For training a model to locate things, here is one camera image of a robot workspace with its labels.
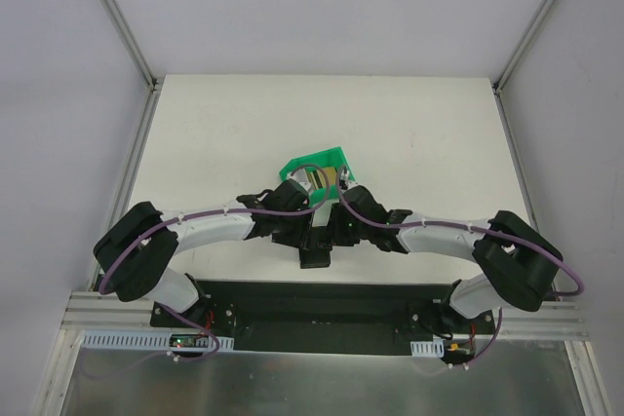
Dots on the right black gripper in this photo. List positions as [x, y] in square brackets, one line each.
[336, 234]

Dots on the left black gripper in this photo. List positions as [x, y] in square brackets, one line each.
[294, 237]

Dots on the black leather card holder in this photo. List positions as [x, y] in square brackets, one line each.
[315, 249]

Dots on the green plastic bin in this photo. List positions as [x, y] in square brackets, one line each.
[297, 168]

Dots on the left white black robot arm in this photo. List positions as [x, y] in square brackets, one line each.
[135, 253]

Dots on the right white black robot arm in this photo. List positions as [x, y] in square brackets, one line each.
[518, 265]

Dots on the gold credit card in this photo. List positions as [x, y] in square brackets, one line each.
[322, 178]

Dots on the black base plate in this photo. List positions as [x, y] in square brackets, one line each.
[350, 319]

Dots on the right white cable duct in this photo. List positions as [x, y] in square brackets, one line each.
[434, 349]

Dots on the white cable duct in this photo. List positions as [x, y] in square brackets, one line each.
[434, 349]
[148, 341]

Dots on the left white cable duct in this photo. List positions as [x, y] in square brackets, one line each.
[148, 341]

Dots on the aluminium frame rail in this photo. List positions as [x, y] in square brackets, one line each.
[90, 310]

